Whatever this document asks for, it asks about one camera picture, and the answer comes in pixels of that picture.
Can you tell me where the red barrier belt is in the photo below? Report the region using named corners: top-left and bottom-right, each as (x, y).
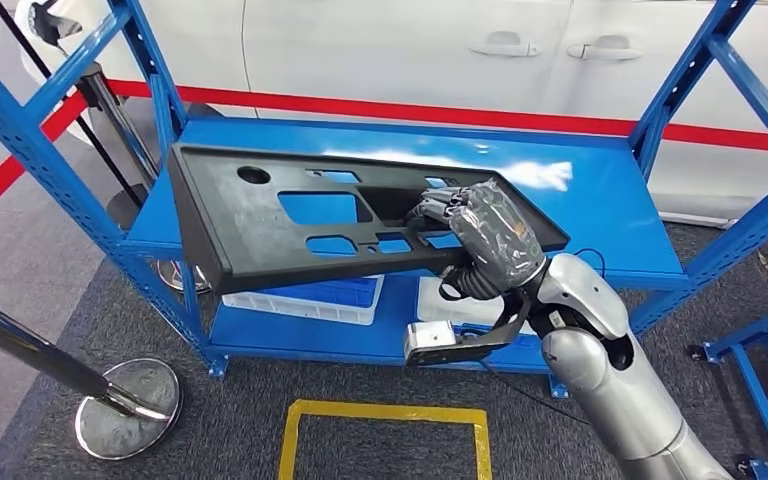
top-left (108, 79), bottom-right (768, 154)
top-left (0, 89), bottom-right (90, 236)

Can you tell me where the black plastic plate part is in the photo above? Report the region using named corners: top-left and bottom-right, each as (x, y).
top-left (168, 142), bottom-right (571, 296)

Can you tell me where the white plastic crate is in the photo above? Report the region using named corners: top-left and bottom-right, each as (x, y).
top-left (222, 274), bottom-right (385, 326)
top-left (417, 276), bottom-right (524, 333)

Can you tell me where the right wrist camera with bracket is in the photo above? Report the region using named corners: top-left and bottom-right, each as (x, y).
top-left (402, 291), bottom-right (532, 368)

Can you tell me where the blue metal shelf rack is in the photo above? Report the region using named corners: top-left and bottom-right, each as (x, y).
top-left (0, 0), bottom-right (768, 399)
top-left (688, 298), bottom-right (768, 480)

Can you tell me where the white car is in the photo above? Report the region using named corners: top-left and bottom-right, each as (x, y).
top-left (16, 0), bottom-right (768, 230)

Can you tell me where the chrome stanchion post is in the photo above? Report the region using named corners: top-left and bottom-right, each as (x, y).
top-left (75, 62), bottom-right (213, 295)
top-left (0, 286), bottom-right (185, 462)

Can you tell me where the black right camera cable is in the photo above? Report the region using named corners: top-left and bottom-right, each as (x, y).
top-left (476, 246), bottom-right (609, 425)

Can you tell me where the yellow floor tape square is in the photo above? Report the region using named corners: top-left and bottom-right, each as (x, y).
top-left (277, 398), bottom-right (493, 480)

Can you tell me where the black stanchion post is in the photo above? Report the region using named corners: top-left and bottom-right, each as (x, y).
top-left (0, 0), bottom-right (153, 230)

